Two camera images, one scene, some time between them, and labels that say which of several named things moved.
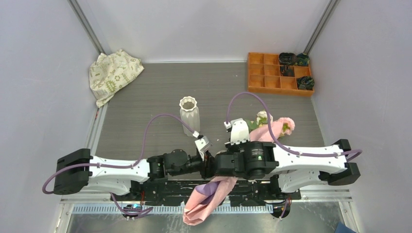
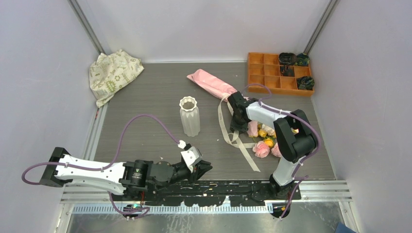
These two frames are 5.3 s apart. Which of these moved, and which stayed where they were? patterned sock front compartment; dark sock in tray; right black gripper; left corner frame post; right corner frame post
Moved: right black gripper
Stayed: left corner frame post; right corner frame post; patterned sock front compartment; dark sock in tray
